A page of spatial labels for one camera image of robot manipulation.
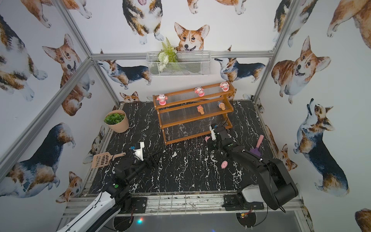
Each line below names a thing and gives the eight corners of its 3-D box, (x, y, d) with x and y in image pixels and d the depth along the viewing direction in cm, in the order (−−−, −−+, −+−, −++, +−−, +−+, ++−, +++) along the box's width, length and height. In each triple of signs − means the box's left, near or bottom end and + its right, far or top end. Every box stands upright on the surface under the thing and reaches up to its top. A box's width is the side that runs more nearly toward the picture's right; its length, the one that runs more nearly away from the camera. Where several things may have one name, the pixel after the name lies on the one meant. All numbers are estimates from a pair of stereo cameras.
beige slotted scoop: (92, 168, 89) (90, 167, 87) (95, 155, 94) (93, 154, 92) (125, 161, 91) (123, 160, 90) (126, 149, 97) (124, 148, 95)
